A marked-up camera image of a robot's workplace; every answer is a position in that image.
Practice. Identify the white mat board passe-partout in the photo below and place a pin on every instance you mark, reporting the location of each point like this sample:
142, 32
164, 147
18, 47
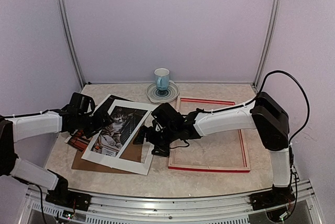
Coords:
117, 162

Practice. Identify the light blue ceramic mug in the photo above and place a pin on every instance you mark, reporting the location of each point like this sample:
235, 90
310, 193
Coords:
162, 78

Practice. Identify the brown cardboard backing board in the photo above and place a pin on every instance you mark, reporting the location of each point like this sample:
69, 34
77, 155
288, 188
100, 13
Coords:
80, 142

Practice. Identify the aluminium corner post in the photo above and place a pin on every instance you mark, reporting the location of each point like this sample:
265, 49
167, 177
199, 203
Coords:
267, 42
70, 43

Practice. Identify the striped ceramic plate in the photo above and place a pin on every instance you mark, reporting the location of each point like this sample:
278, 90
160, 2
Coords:
156, 96

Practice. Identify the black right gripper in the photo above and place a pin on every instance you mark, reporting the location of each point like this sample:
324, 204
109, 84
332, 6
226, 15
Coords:
163, 151

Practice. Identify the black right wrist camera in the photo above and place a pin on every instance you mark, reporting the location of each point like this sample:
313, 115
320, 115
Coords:
167, 117

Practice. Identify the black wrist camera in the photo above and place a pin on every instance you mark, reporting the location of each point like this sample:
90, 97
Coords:
81, 104
167, 117

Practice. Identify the aluminium front rail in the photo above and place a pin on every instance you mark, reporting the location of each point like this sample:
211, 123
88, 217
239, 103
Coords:
234, 208

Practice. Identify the cat photo print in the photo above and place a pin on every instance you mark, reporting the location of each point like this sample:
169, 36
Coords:
124, 122

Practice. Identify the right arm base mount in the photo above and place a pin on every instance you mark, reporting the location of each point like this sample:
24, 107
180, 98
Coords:
278, 203

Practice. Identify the left aluminium corner post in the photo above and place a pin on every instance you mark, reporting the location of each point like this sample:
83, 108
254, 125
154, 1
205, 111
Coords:
70, 43

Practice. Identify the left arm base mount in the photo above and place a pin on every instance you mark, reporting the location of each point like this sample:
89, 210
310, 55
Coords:
73, 200

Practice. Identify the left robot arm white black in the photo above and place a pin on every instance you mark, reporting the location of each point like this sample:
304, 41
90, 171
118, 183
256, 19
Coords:
68, 119

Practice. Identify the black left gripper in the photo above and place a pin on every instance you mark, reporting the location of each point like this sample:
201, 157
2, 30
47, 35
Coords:
100, 123

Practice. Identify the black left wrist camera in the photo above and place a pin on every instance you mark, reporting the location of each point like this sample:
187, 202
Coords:
81, 104

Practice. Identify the right aluminium corner post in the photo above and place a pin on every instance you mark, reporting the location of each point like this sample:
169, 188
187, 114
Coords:
267, 42

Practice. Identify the red wooden picture frame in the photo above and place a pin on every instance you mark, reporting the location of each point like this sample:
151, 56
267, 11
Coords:
220, 152

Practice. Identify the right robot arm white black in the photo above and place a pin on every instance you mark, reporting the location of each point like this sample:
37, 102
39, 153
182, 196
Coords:
261, 113

